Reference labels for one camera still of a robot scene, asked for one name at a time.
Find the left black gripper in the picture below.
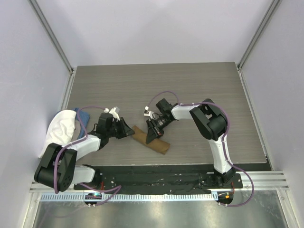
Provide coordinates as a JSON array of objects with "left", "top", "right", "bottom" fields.
[{"left": 107, "top": 117, "right": 134, "bottom": 139}]

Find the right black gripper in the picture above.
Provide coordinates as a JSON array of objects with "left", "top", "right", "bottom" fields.
[{"left": 146, "top": 115, "right": 172, "bottom": 144}]

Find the brown cloth napkin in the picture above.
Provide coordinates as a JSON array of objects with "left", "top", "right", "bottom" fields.
[{"left": 132, "top": 125, "right": 171, "bottom": 154}]

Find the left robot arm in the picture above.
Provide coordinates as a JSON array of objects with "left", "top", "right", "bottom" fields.
[{"left": 34, "top": 113, "right": 134, "bottom": 193}]

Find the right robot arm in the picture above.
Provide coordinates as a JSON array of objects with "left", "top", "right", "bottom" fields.
[{"left": 144, "top": 99, "right": 236, "bottom": 188}]

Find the blue checkered cloth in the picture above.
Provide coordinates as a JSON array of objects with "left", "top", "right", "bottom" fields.
[{"left": 72, "top": 108, "right": 90, "bottom": 141}]

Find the white cloth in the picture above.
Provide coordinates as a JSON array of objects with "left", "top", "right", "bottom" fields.
[{"left": 38, "top": 110, "right": 76, "bottom": 159}]

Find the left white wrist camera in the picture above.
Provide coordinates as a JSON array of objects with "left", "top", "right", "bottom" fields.
[{"left": 104, "top": 106, "right": 120, "bottom": 121}]

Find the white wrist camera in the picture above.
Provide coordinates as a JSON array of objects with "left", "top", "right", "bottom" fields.
[
  {"left": 104, "top": 106, "right": 120, "bottom": 121},
  {"left": 143, "top": 106, "right": 153, "bottom": 118}
]

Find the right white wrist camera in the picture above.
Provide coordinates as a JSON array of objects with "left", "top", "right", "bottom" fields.
[{"left": 143, "top": 106, "right": 153, "bottom": 118}]

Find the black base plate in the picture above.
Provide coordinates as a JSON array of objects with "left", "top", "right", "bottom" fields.
[{"left": 87, "top": 164, "right": 243, "bottom": 195}]

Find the slotted cable duct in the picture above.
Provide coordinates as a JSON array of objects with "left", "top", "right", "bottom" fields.
[{"left": 40, "top": 192, "right": 218, "bottom": 202}]

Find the aluminium front rail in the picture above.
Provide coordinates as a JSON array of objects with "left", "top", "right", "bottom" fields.
[{"left": 29, "top": 171, "right": 289, "bottom": 193}]

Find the left aluminium frame post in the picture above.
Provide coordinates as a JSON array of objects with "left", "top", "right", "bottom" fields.
[{"left": 28, "top": 0, "right": 73, "bottom": 74}]

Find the aluminium frame post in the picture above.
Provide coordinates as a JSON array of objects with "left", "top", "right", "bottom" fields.
[
  {"left": 28, "top": 0, "right": 73, "bottom": 74},
  {"left": 237, "top": 0, "right": 282, "bottom": 70}
]

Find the right aluminium frame post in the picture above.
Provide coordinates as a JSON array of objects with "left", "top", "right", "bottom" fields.
[{"left": 237, "top": 0, "right": 282, "bottom": 70}]

